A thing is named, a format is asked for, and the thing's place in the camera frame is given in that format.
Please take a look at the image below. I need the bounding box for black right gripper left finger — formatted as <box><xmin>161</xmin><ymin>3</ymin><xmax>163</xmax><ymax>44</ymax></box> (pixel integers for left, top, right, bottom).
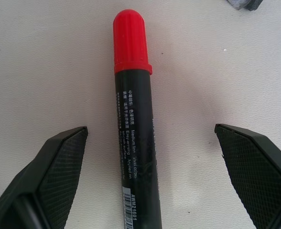
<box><xmin>0</xmin><ymin>126</ymin><xmax>89</xmax><ymax>229</ymax></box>

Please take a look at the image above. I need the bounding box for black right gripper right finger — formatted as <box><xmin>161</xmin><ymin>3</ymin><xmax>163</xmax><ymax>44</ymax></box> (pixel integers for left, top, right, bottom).
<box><xmin>214</xmin><ymin>123</ymin><xmax>281</xmax><ymax>229</ymax></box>

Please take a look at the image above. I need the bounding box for red capped black marker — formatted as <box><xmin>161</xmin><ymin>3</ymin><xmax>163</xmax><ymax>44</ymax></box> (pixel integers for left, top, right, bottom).
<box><xmin>112</xmin><ymin>9</ymin><xmax>164</xmax><ymax>229</ymax></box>

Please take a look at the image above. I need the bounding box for dark grey object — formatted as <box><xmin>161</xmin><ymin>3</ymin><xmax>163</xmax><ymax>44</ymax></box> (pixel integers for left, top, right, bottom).
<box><xmin>224</xmin><ymin>0</ymin><xmax>260</xmax><ymax>11</ymax></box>

